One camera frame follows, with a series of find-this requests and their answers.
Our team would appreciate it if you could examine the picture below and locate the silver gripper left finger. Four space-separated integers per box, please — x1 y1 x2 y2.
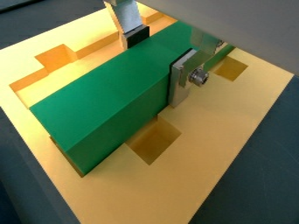
103 0 149 50

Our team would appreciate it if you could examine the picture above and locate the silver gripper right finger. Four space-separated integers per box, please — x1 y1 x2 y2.
168 28 223 107

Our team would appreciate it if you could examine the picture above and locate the green rectangular block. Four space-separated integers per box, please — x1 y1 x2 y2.
29 20 238 177

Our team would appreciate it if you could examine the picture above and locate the yellow slotted board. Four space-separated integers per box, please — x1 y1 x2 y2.
0 11 292 224

